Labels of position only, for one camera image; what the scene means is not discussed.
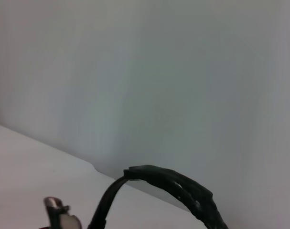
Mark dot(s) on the black round teapot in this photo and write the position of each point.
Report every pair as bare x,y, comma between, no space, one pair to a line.
183,188

